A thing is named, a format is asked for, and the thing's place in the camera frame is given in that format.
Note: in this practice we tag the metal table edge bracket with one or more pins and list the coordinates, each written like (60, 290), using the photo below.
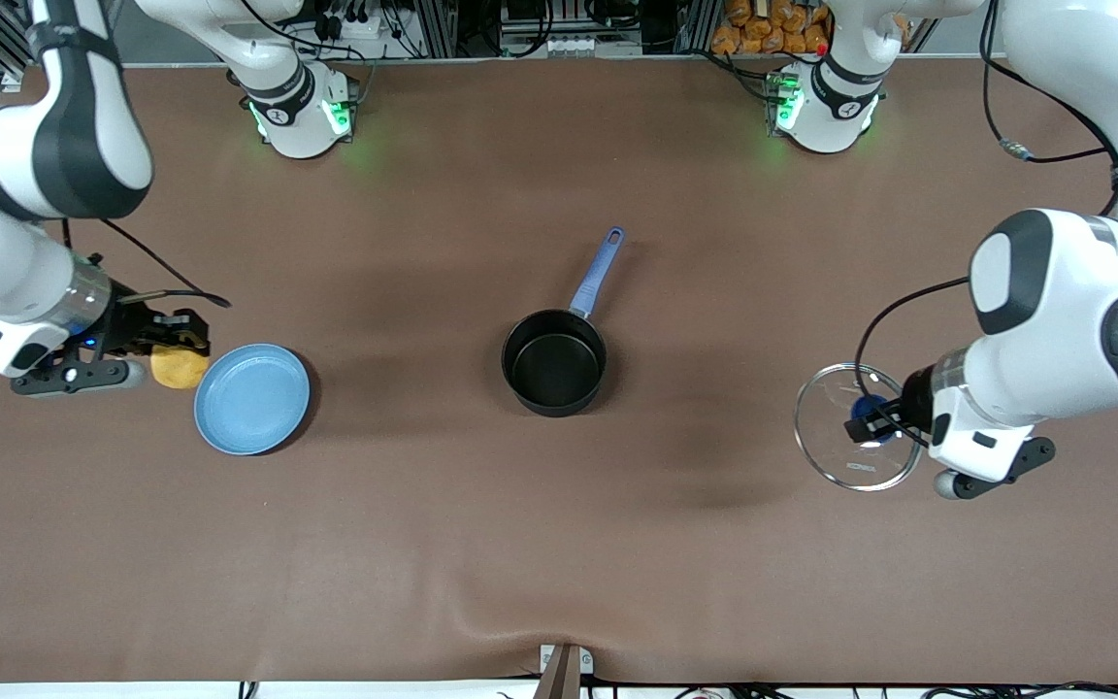
(564, 670)

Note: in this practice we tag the glass lid with blue knob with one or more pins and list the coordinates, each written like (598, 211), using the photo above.
(836, 456)

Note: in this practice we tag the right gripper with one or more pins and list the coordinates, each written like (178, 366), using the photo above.
(129, 325)

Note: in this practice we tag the blue round plate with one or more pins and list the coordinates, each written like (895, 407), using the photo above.
(253, 398)

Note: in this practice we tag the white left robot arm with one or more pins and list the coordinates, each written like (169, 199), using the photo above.
(1054, 340)

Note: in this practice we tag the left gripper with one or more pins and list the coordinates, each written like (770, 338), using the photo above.
(912, 399)

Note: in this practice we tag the white power strip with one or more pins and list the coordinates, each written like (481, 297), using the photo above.
(355, 26)

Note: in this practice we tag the bag of orange items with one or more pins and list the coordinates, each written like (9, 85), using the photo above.
(772, 24)

